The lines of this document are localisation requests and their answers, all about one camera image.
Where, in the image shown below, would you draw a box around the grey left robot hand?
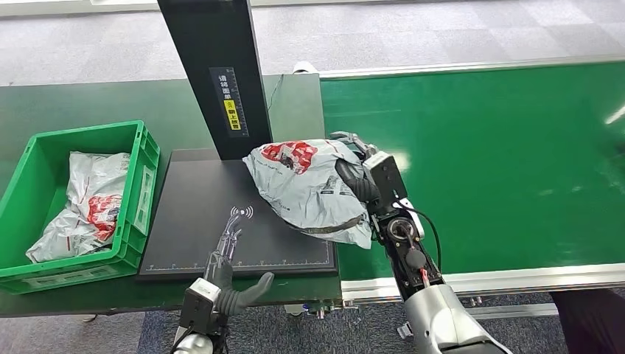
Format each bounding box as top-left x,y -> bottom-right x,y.
205,212 -> 276,316

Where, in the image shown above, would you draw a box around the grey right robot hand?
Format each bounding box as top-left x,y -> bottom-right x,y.
329,131 -> 383,204

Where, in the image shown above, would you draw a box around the grey mailer package red print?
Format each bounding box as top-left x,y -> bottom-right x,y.
242,139 -> 374,250

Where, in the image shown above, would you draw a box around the black weighing device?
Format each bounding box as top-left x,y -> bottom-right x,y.
138,0 -> 339,282

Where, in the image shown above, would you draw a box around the crumpled white package red print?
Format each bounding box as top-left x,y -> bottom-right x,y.
25,151 -> 132,265

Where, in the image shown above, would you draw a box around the green plastic basket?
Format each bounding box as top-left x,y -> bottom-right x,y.
0,120 -> 161,296

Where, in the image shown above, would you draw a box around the metal connectors under table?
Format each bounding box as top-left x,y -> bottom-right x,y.
283,300 -> 360,321

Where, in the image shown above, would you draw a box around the green conveyor belt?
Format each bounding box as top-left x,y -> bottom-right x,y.
319,60 -> 625,282

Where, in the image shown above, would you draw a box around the yellow label sticker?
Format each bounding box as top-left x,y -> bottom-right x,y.
223,99 -> 242,131

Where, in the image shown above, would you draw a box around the black object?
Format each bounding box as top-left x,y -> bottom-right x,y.
551,288 -> 625,354

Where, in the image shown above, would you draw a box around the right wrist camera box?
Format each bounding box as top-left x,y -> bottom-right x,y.
363,151 -> 409,207

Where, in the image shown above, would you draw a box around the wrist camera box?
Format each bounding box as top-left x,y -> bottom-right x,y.
363,151 -> 409,207
179,277 -> 222,338

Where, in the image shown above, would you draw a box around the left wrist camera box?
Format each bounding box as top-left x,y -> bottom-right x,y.
179,277 -> 222,338

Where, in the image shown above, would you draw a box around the black left camera cable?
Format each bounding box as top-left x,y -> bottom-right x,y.
170,324 -> 196,354

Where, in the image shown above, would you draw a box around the black camera cable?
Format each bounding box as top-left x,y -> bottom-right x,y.
396,200 -> 443,273
170,324 -> 196,354

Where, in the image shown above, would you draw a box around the black right camera cable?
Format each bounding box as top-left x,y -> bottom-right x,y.
396,200 -> 443,273

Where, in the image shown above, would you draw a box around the thin black cable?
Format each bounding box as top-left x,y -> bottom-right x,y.
265,74 -> 285,112

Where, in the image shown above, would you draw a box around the aluminium conveyor frame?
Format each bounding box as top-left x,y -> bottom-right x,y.
317,53 -> 625,322

